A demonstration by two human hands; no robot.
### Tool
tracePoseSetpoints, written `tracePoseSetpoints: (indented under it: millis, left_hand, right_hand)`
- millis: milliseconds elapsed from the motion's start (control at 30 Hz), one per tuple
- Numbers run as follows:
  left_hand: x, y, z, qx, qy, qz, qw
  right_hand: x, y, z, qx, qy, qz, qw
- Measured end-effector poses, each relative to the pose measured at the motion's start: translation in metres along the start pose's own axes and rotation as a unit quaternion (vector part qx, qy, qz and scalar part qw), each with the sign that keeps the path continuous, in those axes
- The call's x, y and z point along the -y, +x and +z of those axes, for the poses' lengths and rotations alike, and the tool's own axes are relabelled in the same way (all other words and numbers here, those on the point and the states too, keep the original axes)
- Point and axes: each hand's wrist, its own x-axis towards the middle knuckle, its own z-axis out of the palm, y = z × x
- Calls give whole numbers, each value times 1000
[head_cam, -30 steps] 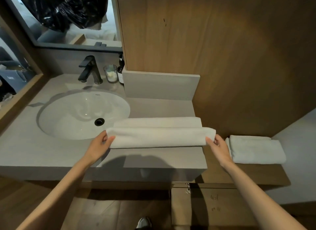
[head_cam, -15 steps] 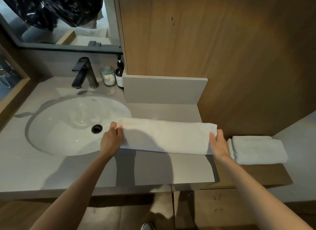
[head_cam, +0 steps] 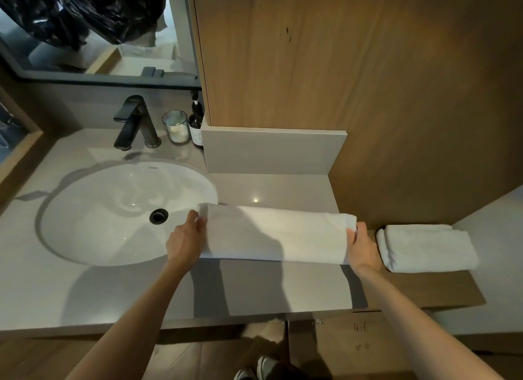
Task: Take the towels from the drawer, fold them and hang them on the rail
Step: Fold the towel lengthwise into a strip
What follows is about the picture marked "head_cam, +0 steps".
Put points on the person's left hand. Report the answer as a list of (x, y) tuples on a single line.
[(184, 245)]

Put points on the person's right hand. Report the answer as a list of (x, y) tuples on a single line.
[(365, 253)]

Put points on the white towel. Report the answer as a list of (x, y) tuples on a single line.
[(278, 232), (429, 249)]

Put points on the wooden cabinet flap door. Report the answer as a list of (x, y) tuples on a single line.
[(367, 359)]

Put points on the person's right forearm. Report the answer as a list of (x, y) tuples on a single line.
[(429, 330)]

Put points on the person's left forearm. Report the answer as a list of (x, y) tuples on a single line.
[(130, 326)]

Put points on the person's dark trousers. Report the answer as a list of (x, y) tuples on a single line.
[(298, 373)]

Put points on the person's white shoe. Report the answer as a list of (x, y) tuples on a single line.
[(244, 375), (266, 367)]

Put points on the black sink drain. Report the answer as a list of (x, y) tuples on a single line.
[(159, 216)]

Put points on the metal door hinge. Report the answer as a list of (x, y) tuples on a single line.
[(318, 321)]

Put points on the white oval sink basin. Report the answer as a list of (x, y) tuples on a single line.
[(102, 220)]

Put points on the wooden vanity base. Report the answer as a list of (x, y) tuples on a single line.
[(204, 332)]

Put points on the glass jar with cotton pads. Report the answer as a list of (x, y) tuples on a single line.
[(176, 128)]

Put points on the dark pump bottle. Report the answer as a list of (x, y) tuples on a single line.
[(196, 126)]

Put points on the grey stone backsplash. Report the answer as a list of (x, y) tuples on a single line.
[(273, 151)]

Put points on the black faucet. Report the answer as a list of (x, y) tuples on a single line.
[(135, 122)]

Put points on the wooden back panel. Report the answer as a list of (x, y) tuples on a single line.
[(388, 85)]

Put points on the wall mirror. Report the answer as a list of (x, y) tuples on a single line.
[(135, 61)]

